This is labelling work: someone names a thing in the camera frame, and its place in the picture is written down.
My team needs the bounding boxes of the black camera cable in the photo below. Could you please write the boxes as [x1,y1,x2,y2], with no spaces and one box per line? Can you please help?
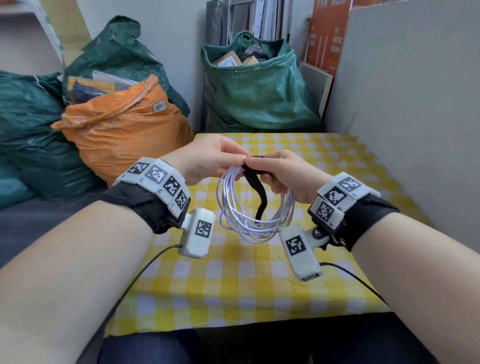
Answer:
[103,243,184,331]
[319,261,389,307]

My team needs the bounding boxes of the orange woven sack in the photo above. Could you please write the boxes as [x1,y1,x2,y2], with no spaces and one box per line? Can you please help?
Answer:
[51,74,195,187]

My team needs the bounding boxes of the brown wooden frame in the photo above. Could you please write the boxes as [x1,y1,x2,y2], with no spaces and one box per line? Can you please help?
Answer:
[351,0,395,9]

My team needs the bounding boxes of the dark blue parcel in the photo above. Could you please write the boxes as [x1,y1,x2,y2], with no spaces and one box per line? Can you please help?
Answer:
[72,79,110,105]

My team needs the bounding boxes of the grey folded cover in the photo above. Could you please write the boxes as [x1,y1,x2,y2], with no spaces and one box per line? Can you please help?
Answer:
[205,0,229,47]

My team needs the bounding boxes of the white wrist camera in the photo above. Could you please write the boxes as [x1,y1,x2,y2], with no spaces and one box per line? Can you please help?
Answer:
[278,224,331,283]
[176,208,217,260]

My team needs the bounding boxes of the person's left hand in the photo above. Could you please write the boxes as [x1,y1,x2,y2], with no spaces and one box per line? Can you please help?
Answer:
[159,133,251,187]

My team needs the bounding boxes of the grey metal frame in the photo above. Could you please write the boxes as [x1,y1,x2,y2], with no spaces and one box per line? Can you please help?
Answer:
[226,0,256,46]

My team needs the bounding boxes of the yellow checkered tablecloth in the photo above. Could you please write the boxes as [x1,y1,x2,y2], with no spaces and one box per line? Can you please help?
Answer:
[104,132,436,338]

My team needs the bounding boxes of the black wrist strap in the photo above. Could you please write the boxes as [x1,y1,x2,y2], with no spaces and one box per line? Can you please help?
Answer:
[328,193,400,252]
[99,181,187,235]

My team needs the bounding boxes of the small pale leaning board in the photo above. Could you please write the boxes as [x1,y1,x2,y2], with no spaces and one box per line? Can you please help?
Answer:
[298,61,335,120]

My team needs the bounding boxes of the person's left forearm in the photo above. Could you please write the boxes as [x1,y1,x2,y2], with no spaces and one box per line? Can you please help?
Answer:
[0,200,154,364]

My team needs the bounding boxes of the upright open green sack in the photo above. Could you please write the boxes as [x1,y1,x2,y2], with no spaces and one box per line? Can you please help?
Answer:
[200,29,323,134]

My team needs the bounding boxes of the dark green woven sack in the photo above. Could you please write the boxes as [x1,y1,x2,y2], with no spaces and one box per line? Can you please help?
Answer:
[0,71,104,203]

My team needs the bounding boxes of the yellow flat parcel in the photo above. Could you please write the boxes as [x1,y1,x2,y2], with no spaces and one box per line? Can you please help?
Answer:
[67,76,116,104]

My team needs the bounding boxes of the person's right hand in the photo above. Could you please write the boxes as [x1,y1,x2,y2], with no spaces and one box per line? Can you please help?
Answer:
[243,149,334,205]

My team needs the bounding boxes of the white cable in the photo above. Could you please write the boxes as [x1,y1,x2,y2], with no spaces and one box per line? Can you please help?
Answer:
[216,166,296,245]

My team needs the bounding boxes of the grey plastic parcel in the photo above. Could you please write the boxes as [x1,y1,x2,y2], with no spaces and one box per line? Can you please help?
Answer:
[239,41,271,63]

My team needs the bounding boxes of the large grey board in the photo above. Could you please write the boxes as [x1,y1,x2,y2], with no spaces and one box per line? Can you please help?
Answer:
[324,0,480,254]

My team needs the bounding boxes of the person's legs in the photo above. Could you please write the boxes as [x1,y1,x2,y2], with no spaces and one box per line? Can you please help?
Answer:
[76,313,440,364]

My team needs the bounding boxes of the black strap loop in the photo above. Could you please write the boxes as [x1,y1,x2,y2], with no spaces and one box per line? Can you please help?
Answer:
[241,154,269,223]

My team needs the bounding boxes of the orange poster board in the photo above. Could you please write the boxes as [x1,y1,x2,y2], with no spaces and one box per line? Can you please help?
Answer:
[304,0,353,76]

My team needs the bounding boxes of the labelled cardboard box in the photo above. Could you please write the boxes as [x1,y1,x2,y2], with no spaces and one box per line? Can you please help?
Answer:
[211,50,244,68]

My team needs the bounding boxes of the blue plastic bag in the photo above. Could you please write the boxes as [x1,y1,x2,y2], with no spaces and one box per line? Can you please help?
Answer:
[0,164,37,211]

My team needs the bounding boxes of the white marker wrist band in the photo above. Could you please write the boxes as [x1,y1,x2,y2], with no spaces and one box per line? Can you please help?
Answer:
[112,157,191,219]
[307,171,382,230]

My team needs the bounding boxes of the bundle of leaning boards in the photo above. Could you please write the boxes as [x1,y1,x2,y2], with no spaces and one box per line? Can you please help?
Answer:
[265,0,295,41]

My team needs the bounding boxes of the clear plastic parcel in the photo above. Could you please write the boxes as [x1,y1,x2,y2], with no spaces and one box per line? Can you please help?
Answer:
[91,70,139,92]

